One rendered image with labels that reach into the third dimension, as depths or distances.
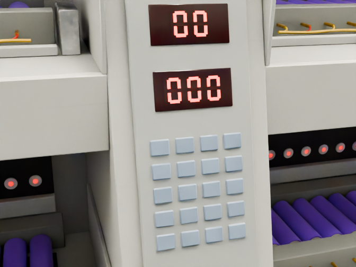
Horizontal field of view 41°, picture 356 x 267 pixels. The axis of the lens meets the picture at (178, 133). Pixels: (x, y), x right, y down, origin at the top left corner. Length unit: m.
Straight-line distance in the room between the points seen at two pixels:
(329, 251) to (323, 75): 0.16
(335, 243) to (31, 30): 0.29
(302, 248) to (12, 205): 0.25
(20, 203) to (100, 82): 0.21
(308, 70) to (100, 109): 0.13
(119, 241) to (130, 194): 0.03
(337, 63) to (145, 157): 0.13
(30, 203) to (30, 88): 0.20
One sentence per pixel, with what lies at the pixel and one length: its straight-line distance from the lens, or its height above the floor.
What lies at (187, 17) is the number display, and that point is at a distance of 0.27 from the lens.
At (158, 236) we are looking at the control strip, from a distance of 0.27.
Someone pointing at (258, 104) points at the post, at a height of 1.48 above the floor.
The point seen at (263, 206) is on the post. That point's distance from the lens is 0.30.
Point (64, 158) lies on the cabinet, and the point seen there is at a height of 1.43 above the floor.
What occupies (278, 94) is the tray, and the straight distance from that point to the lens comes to 0.30.
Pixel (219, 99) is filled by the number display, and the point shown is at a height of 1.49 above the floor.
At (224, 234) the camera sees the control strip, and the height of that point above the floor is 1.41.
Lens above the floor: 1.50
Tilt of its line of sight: 6 degrees down
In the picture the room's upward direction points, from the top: 3 degrees counter-clockwise
